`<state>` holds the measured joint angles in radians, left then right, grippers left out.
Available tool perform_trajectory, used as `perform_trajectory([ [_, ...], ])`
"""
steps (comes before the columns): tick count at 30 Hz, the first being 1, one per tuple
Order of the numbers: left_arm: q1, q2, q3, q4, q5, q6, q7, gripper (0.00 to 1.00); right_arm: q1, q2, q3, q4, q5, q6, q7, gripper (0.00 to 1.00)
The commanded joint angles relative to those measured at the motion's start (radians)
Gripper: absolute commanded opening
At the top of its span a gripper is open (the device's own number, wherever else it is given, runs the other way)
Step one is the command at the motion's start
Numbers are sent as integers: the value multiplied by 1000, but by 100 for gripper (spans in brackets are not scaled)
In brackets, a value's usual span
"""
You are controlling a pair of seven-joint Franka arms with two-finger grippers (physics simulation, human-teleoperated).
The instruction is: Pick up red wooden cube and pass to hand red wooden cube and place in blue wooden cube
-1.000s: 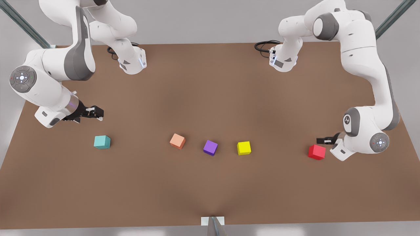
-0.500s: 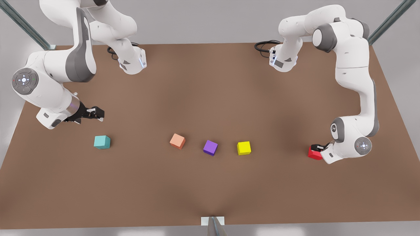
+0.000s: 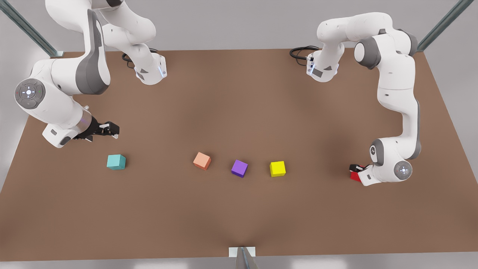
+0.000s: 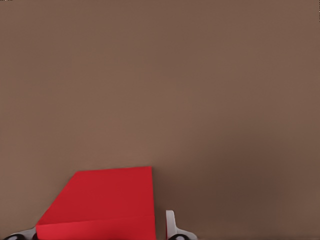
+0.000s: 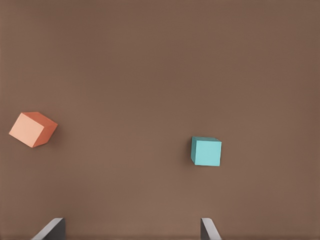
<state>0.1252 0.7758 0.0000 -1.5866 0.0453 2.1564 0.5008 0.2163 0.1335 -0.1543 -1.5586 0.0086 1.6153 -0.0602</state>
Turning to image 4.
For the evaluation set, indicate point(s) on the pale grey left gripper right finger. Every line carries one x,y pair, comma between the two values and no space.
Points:
172,226

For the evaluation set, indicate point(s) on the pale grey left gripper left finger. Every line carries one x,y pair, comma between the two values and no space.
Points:
23,235

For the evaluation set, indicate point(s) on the red wooden cube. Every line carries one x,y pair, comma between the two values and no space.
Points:
105,200

